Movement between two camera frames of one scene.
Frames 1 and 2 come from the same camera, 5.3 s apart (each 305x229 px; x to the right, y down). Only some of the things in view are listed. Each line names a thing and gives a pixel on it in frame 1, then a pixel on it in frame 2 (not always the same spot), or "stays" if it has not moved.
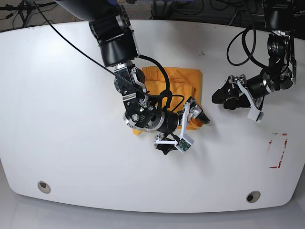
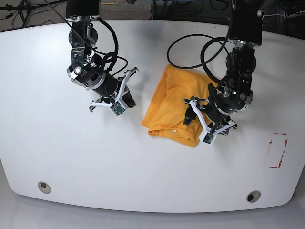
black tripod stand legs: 24,9 stays
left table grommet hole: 44,187 stays
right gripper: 256,87 to 213,119
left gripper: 173,125 to 113,88
